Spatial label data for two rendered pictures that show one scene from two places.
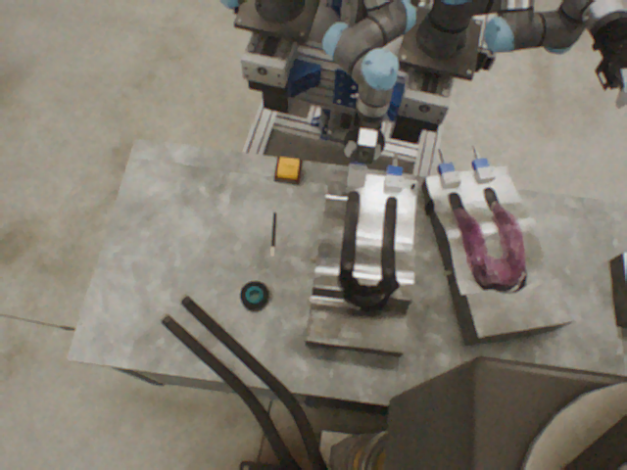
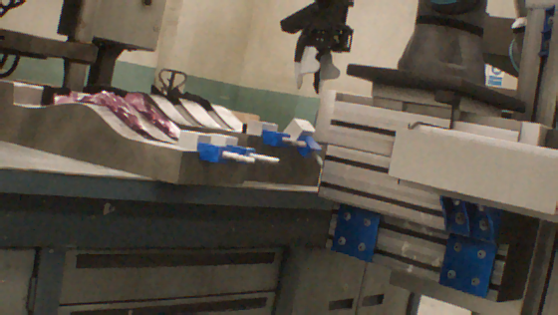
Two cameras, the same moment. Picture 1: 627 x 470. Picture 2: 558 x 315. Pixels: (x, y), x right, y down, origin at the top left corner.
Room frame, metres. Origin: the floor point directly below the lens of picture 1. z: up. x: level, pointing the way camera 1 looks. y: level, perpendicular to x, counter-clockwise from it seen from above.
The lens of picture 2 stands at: (1.64, -1.47, 0.93)
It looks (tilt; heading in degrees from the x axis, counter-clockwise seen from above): 3 degrees down; 125
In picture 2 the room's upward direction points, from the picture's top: 11 degrees clockwise
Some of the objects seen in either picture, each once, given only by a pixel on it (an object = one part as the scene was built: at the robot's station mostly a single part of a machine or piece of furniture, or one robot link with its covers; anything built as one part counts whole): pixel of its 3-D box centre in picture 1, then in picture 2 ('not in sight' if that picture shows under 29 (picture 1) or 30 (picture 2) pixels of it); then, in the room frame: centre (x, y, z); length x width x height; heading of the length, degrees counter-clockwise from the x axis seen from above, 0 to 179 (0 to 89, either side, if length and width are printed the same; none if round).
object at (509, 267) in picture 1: (493, 241); (110, 106); (0.56, -0.50, 0.90); 0.26 x 0.18 x 0.08; 14
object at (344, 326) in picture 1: (363, 257); (201, 133); (0.49, -0.15, 0.87); 0.50 x 0.26 x 0.14; 177
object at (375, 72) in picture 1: (377, 76); not in sight; (0.75, -0.11, 1.31); 0.09 x 0.08 x 0.11; 44
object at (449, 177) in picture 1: (445, 167); (244, 155); (0.81, -0.39, 0.86); 0.13 x 0.05 x 0.05; 14
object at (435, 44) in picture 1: (446, 26); (444, 53); (1.13, -0.33, 1.09); 0.15 x 0.15 x 0.10
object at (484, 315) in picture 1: (491, 247); (103, 128); (0.56, -0.51, 0.86); 0.50 x 0.26 x 0.11; 14
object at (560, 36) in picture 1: (559, 27); not in sight; (0.91, -0.51, 1.33); 0.11 x 0.08 x 0.11; 105
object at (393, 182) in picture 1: (394, 171); (279, 139); (0.76, -0.23, 0.89); 0.13 x 0.05 x 0.05; 177
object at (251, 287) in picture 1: (255, 296); not in sight; (0.37, 0.15, 0.82); 0.08 x 0.08 x 0.04
